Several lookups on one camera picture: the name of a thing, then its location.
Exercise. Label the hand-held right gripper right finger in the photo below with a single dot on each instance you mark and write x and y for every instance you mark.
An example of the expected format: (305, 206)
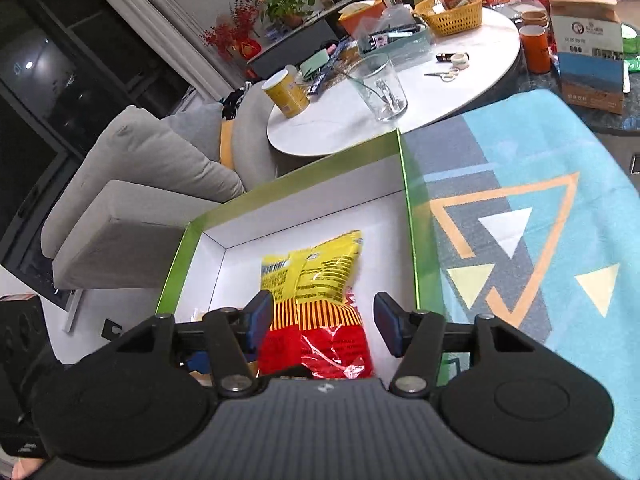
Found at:
(387, 325)

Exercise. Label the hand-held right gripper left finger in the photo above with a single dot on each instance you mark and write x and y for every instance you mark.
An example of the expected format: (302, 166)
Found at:
(262, 321)

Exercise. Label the yellow and red snack bag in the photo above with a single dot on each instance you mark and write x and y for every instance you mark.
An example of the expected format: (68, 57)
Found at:
(325, 280)

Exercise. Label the green cardboard box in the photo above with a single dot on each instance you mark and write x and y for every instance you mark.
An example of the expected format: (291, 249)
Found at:
(310, 210)

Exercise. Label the person's left hand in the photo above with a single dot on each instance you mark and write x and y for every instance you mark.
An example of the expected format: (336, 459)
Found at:
(24, 470)

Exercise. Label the grey sofa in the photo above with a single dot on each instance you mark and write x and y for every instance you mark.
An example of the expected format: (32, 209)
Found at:
(145, 210)

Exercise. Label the yellow pillow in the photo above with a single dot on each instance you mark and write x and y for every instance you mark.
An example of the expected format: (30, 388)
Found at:
(227, 145)

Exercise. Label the grey pillow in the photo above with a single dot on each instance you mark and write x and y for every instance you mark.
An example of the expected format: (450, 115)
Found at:
(197, 127)

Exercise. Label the yellow can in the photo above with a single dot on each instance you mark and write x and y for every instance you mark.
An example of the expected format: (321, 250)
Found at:
(287, 92)

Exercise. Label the round white table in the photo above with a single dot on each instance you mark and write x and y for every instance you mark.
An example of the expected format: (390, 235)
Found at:
(450, 95)

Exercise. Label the scissors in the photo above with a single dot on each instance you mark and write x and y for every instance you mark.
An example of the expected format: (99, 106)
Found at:
(442, 75)

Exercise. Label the mint green pouch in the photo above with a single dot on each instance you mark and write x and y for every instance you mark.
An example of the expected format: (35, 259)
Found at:
(315, 65)

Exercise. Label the small dark tube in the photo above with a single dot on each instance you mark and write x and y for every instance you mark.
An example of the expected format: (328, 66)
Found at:
(445, 57)

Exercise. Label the grey television cabinet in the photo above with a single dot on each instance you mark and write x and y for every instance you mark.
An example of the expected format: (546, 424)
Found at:
(295, 45)

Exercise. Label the clear plastic container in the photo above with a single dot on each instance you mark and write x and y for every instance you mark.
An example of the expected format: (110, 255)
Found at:
(395, 40)

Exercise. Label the red berry decoration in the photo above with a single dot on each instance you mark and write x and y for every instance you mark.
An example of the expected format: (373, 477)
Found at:
(235, 25)

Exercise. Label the dark marble side table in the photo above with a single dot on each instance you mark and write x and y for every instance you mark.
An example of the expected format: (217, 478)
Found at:
(612, 122)

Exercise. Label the orange box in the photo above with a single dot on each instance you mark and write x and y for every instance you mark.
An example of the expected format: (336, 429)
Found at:
(357, 17)

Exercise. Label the orange cup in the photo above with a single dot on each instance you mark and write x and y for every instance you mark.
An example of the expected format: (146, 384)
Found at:
(535, 52)

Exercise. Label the orange woven basket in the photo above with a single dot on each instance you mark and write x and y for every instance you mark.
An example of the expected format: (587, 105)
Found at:
(457, 20)

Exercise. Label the potted green plant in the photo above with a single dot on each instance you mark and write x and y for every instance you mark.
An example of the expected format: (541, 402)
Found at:
(287, 7)

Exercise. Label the brown paper bag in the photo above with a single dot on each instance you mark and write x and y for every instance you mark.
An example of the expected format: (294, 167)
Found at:
(590, 35)

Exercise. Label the green tape roll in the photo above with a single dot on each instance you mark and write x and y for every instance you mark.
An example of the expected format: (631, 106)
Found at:
(630, 40)

